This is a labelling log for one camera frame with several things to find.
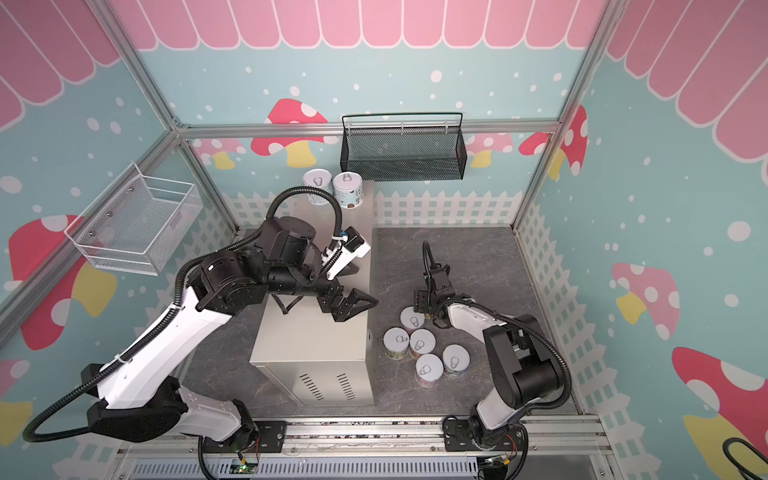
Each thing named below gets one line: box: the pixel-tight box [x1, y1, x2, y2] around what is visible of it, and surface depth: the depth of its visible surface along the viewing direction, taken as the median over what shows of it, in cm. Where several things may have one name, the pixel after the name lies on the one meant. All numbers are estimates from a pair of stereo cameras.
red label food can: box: [409, 328, 437, 359], surface depth 87 cm
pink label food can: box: [415, 353, 445, 388], surface depth 82 cm
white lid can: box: [400, 305, 426, 330], surface depth 91 cm
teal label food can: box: [302, 168, 333, 206], surface depth 77 cm
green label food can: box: [383, 326, 410, 361], surface depth 87 cm
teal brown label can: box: [333, 171, 364, 209], surface depth 77 cm
